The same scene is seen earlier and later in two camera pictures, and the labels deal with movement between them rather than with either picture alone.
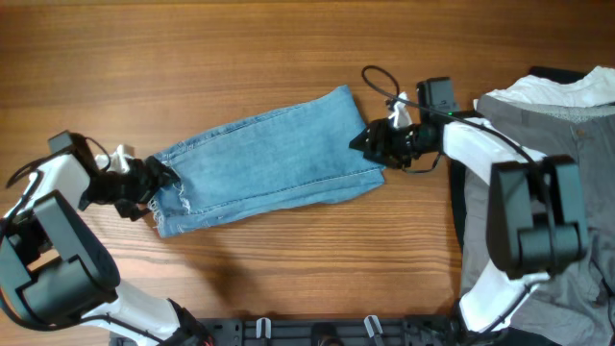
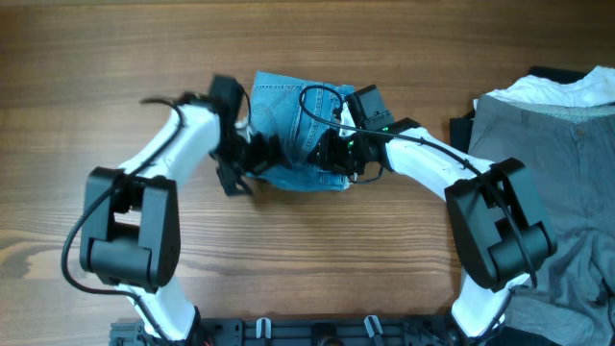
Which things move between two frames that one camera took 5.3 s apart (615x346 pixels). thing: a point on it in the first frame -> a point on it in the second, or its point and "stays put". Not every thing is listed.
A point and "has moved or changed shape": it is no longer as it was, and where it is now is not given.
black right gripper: [379, 141] -> [329, 156]
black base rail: [331, 332] stays put
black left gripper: [143, 184] -> [262, 156]
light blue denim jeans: [296, 156] has moved or changed shape
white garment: [598, 88] stays put
